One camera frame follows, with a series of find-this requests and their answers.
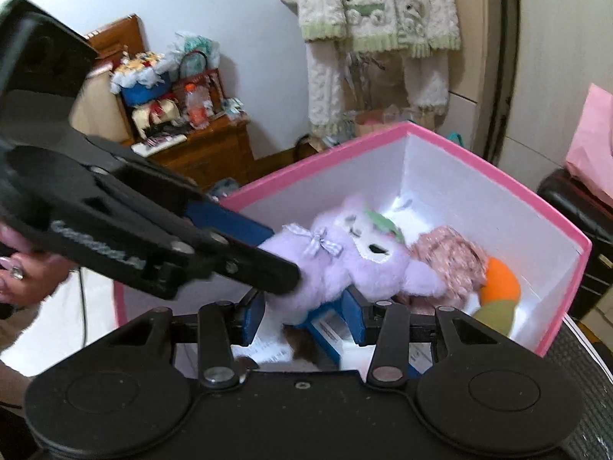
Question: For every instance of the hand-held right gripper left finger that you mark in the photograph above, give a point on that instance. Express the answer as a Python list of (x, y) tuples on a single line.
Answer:
[(254, 321)]

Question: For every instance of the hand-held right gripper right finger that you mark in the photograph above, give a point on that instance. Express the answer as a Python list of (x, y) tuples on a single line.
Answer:
[(355, 321)]

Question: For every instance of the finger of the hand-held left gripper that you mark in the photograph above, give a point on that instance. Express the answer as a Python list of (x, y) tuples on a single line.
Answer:
[(230, 223), (258, 266)]

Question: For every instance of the blue packet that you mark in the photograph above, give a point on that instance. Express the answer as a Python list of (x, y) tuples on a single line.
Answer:
[(325, 338)]

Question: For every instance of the brown plush toy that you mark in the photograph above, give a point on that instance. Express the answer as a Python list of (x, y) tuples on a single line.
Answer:
[(301, 345)]

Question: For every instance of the purple plush toy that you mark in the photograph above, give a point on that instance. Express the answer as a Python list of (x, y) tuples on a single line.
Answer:
[(345, 258)]

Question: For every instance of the green egg toy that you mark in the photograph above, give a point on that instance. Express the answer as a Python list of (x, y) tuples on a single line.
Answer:
[(495, 318)]

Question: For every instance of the orange soft toy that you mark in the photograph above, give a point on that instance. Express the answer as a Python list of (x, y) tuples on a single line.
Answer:
[(500, 285)]

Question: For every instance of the pink cardboard box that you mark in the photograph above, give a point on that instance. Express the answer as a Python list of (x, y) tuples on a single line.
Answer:
[(455, 177)]

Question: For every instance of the person's left forearm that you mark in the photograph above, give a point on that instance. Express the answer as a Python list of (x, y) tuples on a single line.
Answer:
[(12, 345)]

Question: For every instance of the person's left hand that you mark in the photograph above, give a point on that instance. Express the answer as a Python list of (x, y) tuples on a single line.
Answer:
[(28, 278)]

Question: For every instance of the printed paper sheet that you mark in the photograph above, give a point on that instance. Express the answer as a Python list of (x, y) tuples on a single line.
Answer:
[(268, 352)]

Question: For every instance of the blue cloth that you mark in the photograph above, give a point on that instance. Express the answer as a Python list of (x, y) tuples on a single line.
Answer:
[(225, 188)]

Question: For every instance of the white remote control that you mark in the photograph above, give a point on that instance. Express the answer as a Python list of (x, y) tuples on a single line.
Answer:
[(158, 145)]

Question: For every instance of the cream ribbon gift box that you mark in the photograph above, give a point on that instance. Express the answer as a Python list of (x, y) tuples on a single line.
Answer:
[(155, 115)]

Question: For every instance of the small pale trinket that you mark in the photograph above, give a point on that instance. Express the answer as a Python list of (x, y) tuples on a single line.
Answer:
[(236, 109)]

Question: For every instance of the orange drink bottle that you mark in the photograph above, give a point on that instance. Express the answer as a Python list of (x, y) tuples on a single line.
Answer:
[(196, 110)]

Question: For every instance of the blue tub with yellow flowers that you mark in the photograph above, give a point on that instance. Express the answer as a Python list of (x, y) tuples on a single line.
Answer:
[(143, 91)]

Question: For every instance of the red woven basket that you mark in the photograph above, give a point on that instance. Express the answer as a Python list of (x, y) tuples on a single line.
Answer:
[(213, 81)]

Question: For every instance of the wooden side cabinet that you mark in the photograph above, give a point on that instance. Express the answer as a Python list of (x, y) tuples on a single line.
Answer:
[(119, 33)]

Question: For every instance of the brown paper bag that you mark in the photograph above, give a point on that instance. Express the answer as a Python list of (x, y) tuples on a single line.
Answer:
[(373, 124)]

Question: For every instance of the green tissue pack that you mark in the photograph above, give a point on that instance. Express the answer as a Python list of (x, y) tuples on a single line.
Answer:
[(196, 45)]

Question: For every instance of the black suitcase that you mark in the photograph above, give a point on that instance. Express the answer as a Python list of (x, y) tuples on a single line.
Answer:
[(589, 249)]

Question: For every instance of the pink shopping bag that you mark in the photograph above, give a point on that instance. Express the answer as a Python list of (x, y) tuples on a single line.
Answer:
[(594, 153)]

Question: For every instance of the beige wardrobe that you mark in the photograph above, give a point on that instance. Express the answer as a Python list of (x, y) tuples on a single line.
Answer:
[(550, 33)]

